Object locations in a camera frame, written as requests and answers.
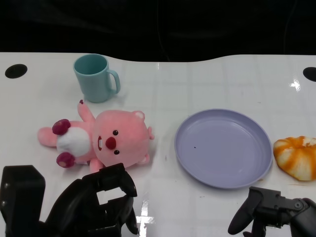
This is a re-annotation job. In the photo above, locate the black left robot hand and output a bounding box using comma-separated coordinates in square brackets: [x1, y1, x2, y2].
[0, 162, 138, 237]

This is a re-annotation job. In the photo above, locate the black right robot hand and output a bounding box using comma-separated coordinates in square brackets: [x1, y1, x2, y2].
[227, 186, 316, 237]

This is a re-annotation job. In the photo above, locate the pink plush doll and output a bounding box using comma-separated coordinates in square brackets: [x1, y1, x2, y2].
[37, 99, 156, 173]

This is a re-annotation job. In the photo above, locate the purple plastic plate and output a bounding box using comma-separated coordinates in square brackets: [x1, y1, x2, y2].
[174, 108, 274, 190]

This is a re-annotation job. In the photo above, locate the orange white round bread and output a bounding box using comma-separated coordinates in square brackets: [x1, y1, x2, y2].
[273, 135, 316, 182]

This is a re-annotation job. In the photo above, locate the teal plastic mug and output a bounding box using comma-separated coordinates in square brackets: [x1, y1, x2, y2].
[73, 54, 121, 104]

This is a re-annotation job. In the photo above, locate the black round table grommet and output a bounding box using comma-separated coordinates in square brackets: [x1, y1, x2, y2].
[4, 64, 28, 80]
[302, 66, 316, 82]

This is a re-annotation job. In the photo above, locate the dark fabric backdrop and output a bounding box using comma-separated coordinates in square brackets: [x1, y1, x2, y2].
[0, 0, 316, 63]

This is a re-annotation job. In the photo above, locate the thin black background cable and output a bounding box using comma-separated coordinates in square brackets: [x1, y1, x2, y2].
[157, 23, 174, 62]
[283, 14, 293, 57]

